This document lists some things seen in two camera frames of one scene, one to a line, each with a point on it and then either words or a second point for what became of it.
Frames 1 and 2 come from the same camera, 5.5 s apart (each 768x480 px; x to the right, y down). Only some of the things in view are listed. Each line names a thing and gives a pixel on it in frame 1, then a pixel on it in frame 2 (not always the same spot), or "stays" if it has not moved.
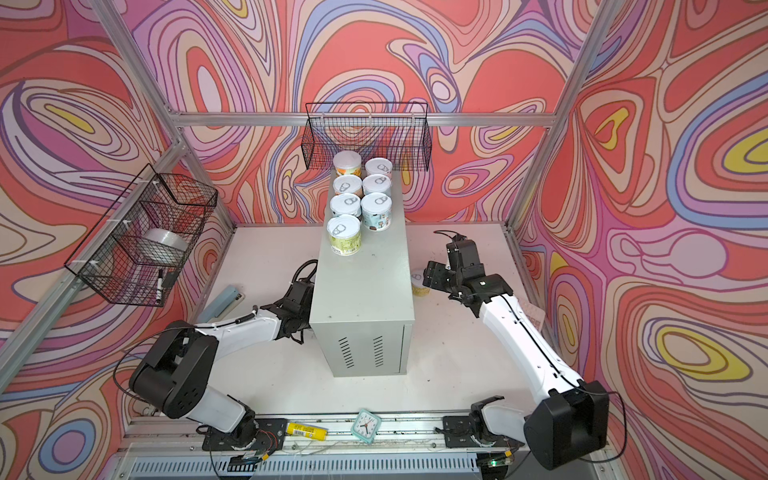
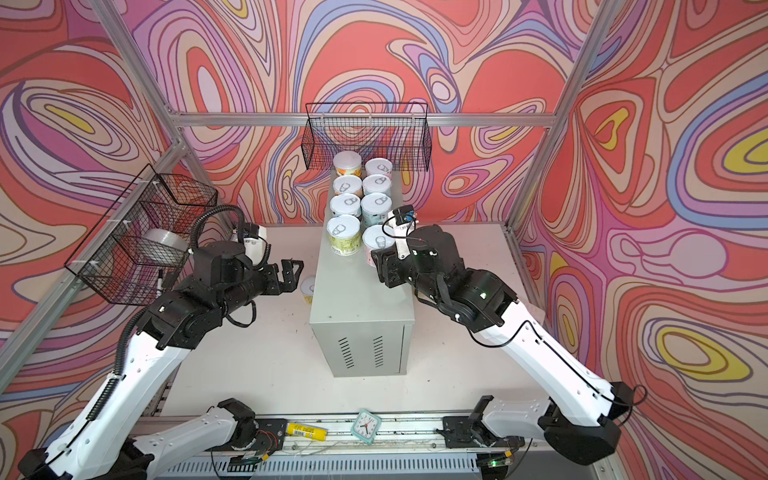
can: (348, 184) stays
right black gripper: (437, 276) → (391, 267)
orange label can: (347, 162) stays
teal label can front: (376, 183) stays
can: (345, 204) stays
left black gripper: (302, 294) → (271, 276)
